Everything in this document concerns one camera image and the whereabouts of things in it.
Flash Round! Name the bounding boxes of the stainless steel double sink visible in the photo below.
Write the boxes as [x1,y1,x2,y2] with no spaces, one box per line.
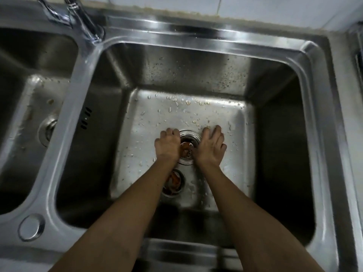
[0,7,363,272]

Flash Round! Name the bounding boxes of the scattered rice grains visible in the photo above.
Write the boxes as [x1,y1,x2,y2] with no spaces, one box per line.
[125,93,253,196]

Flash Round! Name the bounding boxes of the person's right forearm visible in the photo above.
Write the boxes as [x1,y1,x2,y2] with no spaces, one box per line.
[198,164,325,272]

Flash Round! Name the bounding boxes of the metal basin drain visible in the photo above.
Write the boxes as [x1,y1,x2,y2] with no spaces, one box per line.
[38,115,58,147]

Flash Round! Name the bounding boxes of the person's left hand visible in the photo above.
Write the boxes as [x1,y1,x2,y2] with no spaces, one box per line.
[154,127,181,164]

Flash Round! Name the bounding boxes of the chrome faucet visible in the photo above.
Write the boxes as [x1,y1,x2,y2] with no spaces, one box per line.
[35,0,106,45]

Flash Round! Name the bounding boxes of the metal drain strainer with scraps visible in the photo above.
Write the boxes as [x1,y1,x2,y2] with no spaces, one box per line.
[178,130,202,162]

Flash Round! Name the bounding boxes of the metal strainer basket with scraps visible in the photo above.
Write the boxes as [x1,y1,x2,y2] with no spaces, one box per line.
[161,168,187,198]

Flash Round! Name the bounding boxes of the person's left forearm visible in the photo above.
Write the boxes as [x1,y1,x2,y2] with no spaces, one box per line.
[48,159,178,272]

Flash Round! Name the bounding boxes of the round metal hole cover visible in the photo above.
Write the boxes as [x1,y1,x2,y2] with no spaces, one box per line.
[18,214,46,242]

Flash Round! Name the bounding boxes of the person's right hand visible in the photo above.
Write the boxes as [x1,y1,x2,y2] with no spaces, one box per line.
[193,125,227,168]

